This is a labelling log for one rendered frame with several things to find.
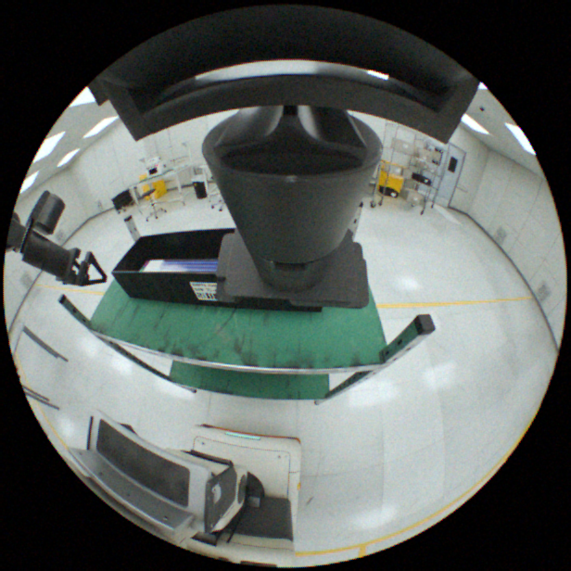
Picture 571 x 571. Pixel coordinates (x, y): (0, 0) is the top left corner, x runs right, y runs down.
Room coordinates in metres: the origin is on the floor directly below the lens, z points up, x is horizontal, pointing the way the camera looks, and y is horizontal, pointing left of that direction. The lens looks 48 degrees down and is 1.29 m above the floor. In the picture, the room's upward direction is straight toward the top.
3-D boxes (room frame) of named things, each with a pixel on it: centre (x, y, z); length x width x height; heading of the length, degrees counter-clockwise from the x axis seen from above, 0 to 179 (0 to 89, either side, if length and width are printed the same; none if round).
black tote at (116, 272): (0.32, 0.20, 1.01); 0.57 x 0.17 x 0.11; 87
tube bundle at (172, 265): (0.32, 0.20, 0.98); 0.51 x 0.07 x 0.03; 87
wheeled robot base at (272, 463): (-0.45, 0.24, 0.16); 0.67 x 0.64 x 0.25; 177
